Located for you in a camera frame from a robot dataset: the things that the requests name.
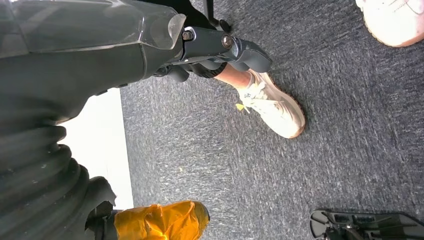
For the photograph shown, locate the person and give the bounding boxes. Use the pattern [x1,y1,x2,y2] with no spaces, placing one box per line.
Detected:
[178,0,424,139]

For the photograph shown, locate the black office chair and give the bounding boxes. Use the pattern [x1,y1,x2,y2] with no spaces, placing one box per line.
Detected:
[202,0,233,33]

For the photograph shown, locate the black robot foot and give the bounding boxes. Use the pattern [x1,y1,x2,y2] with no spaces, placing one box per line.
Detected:
[309,209,424,240]

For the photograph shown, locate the person's foot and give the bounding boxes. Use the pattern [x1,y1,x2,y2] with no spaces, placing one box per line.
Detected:
[235,69,306,139]
[355,0,424,48]

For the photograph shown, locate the white desk side panel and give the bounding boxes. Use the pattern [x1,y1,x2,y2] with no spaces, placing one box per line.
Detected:
[57,87,134,210]

